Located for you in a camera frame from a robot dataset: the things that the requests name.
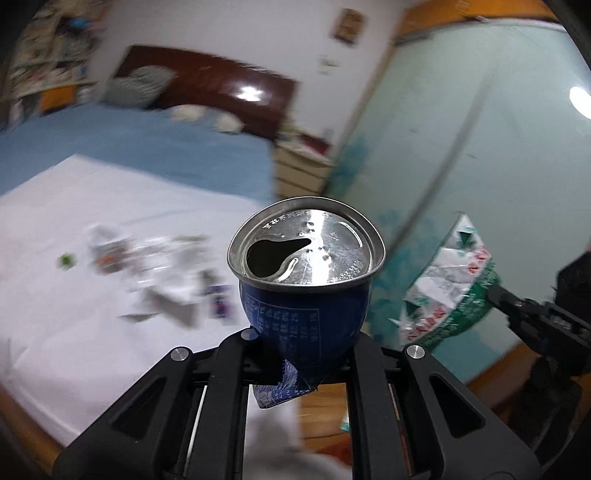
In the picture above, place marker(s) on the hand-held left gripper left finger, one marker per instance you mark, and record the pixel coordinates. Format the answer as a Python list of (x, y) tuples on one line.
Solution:
[(231, 364)]

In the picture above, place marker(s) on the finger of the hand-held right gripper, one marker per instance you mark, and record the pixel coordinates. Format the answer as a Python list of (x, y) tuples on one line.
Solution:
[(517, 307)]

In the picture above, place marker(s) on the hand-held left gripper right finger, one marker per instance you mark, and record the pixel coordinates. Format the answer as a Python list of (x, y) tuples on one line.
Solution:
[(364, 369)]

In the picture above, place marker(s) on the green and white snack bag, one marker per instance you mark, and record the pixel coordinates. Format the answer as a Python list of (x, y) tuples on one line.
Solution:
[(443, 286)]

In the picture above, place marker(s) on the crushed blue drink can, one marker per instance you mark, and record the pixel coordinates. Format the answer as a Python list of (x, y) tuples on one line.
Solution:
[(304, 304)]

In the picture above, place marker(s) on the small purple packet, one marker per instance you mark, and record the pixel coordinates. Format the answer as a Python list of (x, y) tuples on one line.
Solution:
[(219, 300)]

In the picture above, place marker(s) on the grey paper scrap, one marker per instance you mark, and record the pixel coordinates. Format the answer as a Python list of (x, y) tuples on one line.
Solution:
[(166, 309)]

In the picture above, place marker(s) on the person's grey trousers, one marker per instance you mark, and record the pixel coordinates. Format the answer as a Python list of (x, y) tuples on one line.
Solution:
[(314, 466)]

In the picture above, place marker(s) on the crumpled clear plastic wrapper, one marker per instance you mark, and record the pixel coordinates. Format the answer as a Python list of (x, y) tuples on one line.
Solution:
[(173, 263)]

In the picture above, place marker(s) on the white sheet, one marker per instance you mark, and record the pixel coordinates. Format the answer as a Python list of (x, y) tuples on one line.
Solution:
[(92, 332)]

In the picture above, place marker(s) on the teal patterned wardrobe door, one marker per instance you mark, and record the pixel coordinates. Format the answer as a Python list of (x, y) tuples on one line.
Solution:
[(485, 138)]

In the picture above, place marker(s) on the small green scrap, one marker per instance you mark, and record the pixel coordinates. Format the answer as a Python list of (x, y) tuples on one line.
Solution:
[(67, 261)]

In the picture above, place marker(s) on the cream nightstand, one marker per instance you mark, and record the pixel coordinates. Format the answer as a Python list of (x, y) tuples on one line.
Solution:
[(300, 170)]

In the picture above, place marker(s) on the red item on nightstand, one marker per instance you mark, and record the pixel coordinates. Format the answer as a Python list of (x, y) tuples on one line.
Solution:
[(316, 144)]

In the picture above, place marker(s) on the blue bedsheet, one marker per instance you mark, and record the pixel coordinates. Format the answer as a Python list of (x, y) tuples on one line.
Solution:
[(138, 134)]

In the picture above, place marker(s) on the white pillow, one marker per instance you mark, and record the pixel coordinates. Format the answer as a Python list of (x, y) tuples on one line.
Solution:
[(187, 112)]

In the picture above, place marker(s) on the dark wooden headboard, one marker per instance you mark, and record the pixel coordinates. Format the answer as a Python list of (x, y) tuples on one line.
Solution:
[(207, 83)]

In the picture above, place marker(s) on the striped grey pillow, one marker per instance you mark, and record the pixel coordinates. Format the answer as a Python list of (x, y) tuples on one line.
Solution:
[(138, 85)]

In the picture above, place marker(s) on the cluttered bookshelf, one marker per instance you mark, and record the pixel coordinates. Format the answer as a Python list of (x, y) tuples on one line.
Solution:
[(51, 60)]

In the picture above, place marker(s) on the wooden bed frame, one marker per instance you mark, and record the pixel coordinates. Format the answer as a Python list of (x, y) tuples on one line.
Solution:
[(23, 420)]

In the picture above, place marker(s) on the framed wall picture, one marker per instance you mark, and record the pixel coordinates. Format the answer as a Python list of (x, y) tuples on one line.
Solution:
[(347, 26)]

